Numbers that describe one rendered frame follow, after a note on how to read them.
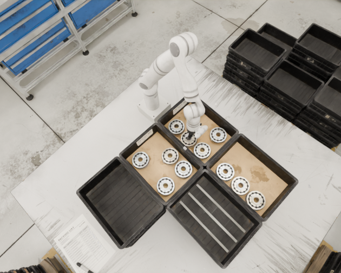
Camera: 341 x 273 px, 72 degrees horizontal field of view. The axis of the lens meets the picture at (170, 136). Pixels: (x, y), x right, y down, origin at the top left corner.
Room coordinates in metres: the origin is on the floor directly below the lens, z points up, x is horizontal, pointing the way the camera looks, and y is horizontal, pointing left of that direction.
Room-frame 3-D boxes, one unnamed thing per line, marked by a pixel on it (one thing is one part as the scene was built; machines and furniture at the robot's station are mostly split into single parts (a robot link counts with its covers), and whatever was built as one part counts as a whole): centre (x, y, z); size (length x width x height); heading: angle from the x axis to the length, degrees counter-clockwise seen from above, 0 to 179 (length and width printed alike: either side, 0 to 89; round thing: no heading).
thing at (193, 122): (0.55, -0.12, 1.12); 0.09 x 0.07 x 0.15; 100
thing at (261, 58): (1.37, -0.84, 0.37); 0.40 x 0.30 x 0.45; 40
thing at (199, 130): (0.53, -0.14, 1.03); 0.11 x 0.09 x 0.06; 37
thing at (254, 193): (0.12, -0.41, 0.86); 0.10 x 0.10 x 0.01
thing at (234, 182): (0.21, -0.35, 0.86); 0.10 x 0.10 x 0.01
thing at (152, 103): (0.85, 0.09, 0.87); 0.09 x 0.09 x 0.17; 34
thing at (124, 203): (0.22, 0.32, 0.87); 0.40 x 0.30 x 0.11; 36
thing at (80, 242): (0.01, 0.60, 0.70); 0.33 x 0.23 x 0.01; 40
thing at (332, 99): (0.75, -1.36, 0.37); 0.40 x 0.30 x 0.45; 40
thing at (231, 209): (0.07, -0.16, 0.87); 0.40 x 0.30 x 0.11; 36
